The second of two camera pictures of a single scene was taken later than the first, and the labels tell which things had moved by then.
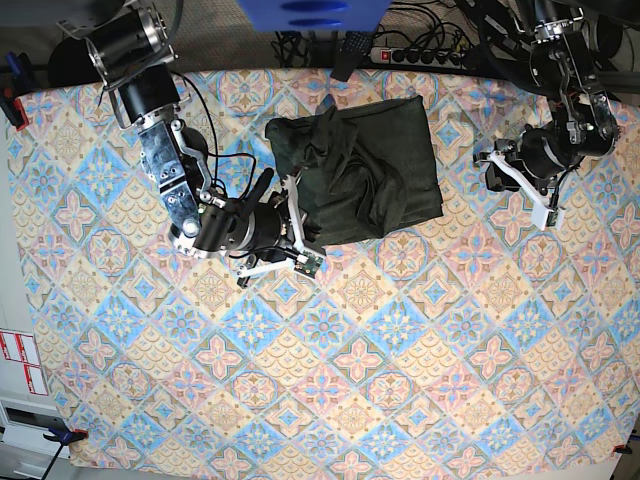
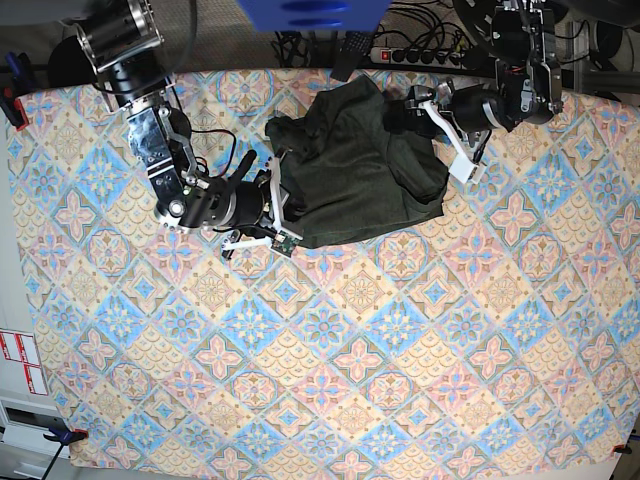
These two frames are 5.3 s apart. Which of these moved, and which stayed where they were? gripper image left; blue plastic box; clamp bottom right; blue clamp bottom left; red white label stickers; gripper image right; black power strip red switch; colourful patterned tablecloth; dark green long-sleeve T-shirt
Moved: dark green long-sleeve T-shirt; gripper image right; gripper image left
Stayed: colourful patterned tablecloth; blue clamp bottom left; clamp bottom right; red white label stickers; black power strip red switch; blue plastic box
